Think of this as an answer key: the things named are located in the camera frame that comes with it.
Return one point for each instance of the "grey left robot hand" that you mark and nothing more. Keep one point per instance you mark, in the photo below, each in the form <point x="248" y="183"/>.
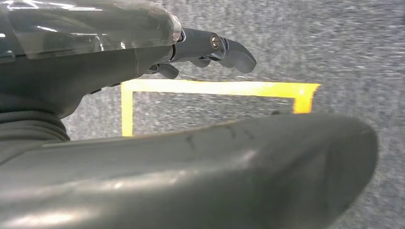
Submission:
<point x="79" y="69"/>

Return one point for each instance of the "yellow floor tape square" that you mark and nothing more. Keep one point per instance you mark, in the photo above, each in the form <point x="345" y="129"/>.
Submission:
<point x="221" y="88"/>

